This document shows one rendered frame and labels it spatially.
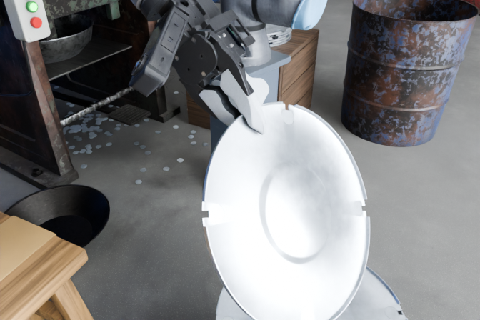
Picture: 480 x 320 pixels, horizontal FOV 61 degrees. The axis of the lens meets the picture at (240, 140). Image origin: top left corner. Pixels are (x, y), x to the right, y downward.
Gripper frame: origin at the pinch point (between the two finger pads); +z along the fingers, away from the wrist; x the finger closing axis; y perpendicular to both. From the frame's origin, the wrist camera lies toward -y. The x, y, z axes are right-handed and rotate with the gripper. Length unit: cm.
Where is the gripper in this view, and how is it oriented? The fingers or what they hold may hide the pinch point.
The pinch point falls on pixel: (251, 130)
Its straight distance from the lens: 50.7
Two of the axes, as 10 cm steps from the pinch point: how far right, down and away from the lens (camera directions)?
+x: -6.0, 3.9, 6.9
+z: 6.0, 7.9, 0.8
